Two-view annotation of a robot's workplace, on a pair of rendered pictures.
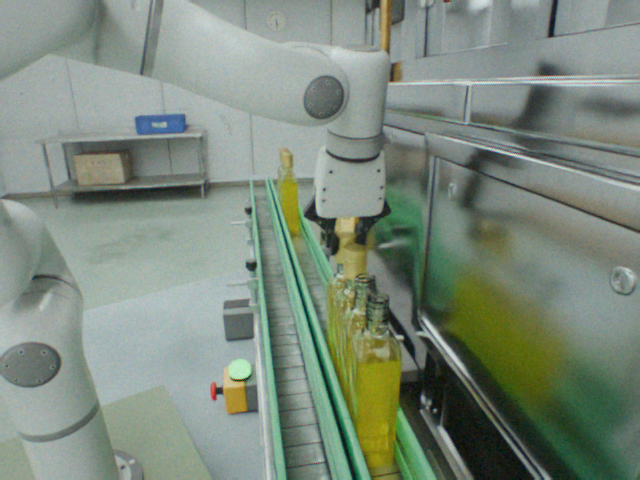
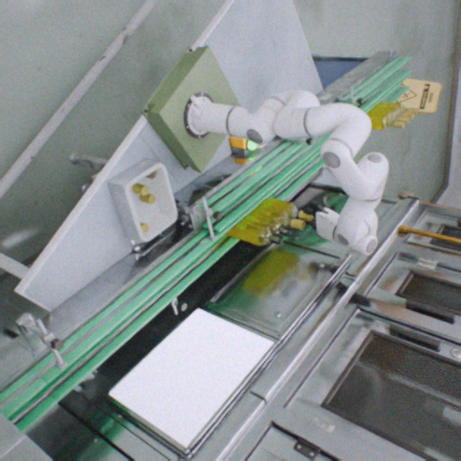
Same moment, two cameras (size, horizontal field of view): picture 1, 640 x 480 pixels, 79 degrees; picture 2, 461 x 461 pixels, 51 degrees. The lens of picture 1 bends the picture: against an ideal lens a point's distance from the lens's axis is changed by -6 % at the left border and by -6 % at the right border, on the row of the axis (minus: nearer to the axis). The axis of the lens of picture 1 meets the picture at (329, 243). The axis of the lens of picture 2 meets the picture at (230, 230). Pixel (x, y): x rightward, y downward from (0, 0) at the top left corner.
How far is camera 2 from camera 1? 1.21 m
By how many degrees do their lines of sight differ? 31
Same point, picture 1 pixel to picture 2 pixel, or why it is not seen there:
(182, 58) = (355, 203)
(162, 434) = not seen: hidden behind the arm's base
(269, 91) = (342, 227)
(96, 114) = not seen: outside the picture
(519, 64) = (352, 297)
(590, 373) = (256, 303)
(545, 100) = (331, 303)
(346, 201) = (320, 224)
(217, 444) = not seen: hidden behind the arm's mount
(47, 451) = (221, 126)
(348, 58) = (364, 243)
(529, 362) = (258, 287)
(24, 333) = (265, 138)
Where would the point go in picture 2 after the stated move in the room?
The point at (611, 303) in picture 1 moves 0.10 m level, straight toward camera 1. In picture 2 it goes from (273, 311) to (258, 305)
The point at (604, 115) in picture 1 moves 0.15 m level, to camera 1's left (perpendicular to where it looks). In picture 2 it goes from (318, 316) to (320, 275)
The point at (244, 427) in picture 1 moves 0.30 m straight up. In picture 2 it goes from (223, 149) to (287, 160)
